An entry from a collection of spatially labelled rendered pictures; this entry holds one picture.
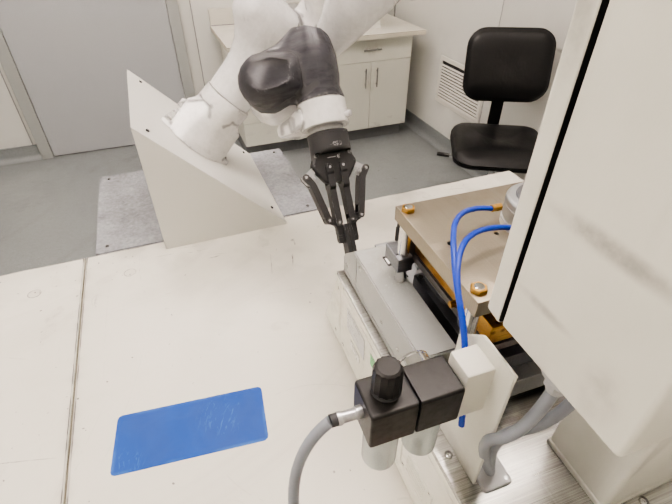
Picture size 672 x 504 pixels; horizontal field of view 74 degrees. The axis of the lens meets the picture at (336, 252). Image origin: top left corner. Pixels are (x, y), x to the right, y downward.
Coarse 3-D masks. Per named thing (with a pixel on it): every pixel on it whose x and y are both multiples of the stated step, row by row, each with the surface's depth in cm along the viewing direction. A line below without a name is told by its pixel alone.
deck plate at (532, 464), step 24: (360, 312) 66; (528, 408) 53; (552, 408) 53; (552, 432) 51; (456, 456) 48; (504, 456) 48; (528, 456) 48; (552, 456) 48; (456, 480) 46; (528, 480) 46; (552, 480) 46
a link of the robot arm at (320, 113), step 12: (324, 96) 77; (336, 96) 78; (300, 108) 79; (312, 108) 77; (324, 108) 77; (336, 108) 77; (288, 120) 81; (300, 120) 79; (312, 120) 77; (324, 120) 77; (336, 120) 77; (348, 120) 80; (288, 132) 81; (300, 132) 82; (312, 132) 79
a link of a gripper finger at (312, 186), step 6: (306, 174) 79; (306, 180) 79; (312, 180) 79; (306, 186) 81; (312, 186) 79; (312, 192) 80; (318, 192) 80; (312, 198) 82; (318, 198) 80; (318, 204) 80; (324, 204) 80; (318, 210) 82; (324, 210) 80; (324, 216) 80; (330, 216) 80; (330, 222) 80
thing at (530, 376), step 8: (416, 264) 67; (408, 272) 66; (416, 272) 66; (512, 368) 53; (520, 368) 53; (528, 368) 53; (536, 368) 53; (520, 376) 52; (528, 376) 52; (536, 376) 52; (520, 384) 52; (528, 384) 53; (536, 384) 54; (512, 392) 53; (520, 392) 53
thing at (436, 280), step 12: (420, 252) 58; (420, 264) 59; (432, 276) 57; (444, 288) 54; (444, 300) 55; (456, 312) 52; (480, 324) 48; (492, 324) 46; (492, 336) 47; (504, 336) 48
